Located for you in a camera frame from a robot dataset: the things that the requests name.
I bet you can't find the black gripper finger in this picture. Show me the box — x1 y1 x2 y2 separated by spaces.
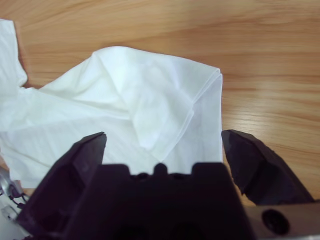
15 131 109 237
220 129 315 207

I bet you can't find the white t-shirt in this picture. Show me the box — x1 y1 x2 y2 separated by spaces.
0 18 224 188

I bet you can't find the black orange cable bundle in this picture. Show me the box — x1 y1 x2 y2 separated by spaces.
8 184 28 210

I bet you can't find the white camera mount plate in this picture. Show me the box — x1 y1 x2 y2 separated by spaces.
0 204 20 223

